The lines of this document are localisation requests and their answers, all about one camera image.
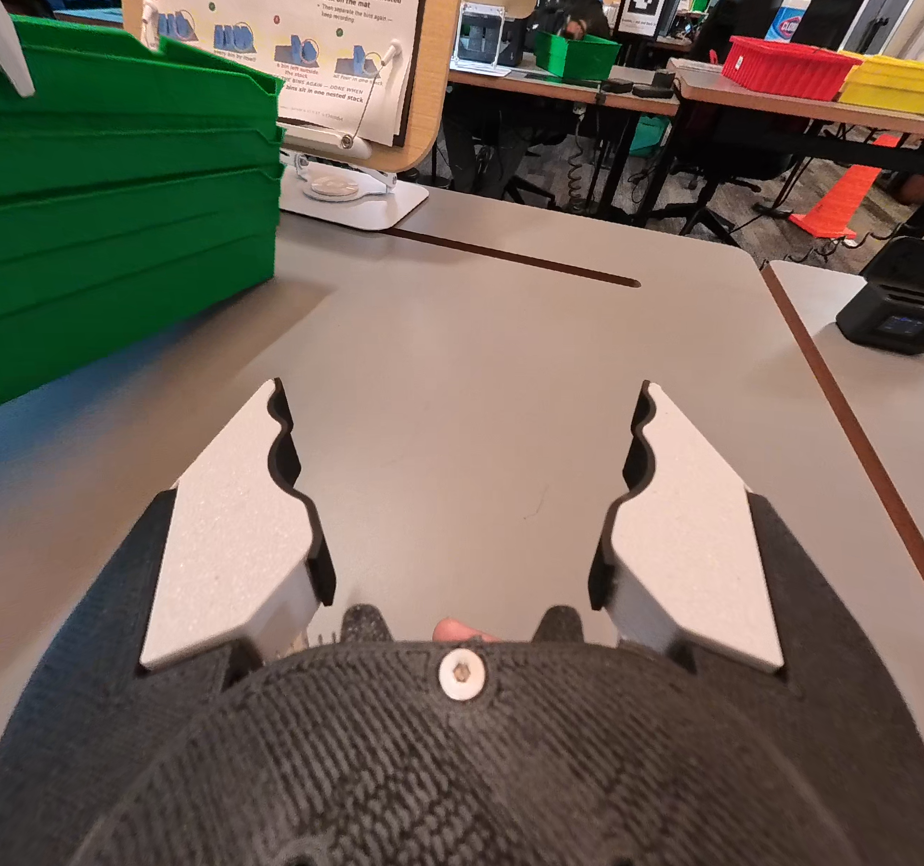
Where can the black office chair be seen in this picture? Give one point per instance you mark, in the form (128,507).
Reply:
(715,159)

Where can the orange traffic cone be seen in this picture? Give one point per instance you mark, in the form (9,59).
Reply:
(845,202)

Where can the instruction sheet on stand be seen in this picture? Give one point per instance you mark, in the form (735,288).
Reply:
(441,58)

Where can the white canister blue label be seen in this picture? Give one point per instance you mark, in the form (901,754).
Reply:
(790,21)

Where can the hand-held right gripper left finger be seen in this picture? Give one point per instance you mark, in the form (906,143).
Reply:
(224,563)

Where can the person's right hand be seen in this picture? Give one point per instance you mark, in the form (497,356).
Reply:
(465,634)

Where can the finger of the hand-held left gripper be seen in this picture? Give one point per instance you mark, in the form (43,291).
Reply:
(12,58)

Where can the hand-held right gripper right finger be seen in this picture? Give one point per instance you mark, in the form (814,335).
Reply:
(700,563)

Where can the clear box white frame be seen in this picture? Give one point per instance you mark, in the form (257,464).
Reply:
(480,36)

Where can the yellow plastic bin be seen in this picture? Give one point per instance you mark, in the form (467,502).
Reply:
(888,86)

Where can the teal bag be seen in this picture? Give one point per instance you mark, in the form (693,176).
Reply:
(650,134)

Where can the wooden-top table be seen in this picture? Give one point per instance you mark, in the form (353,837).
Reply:
(708,84)
(506,82)

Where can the grey monitor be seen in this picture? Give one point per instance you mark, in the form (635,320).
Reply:
(881,14)

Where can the black charger box with display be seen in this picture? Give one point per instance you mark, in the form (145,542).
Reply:
(881,325)

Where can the red plastic bin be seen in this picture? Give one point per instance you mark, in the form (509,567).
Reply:
(787,72)

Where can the black small device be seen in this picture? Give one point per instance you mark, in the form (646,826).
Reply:
(650,86)

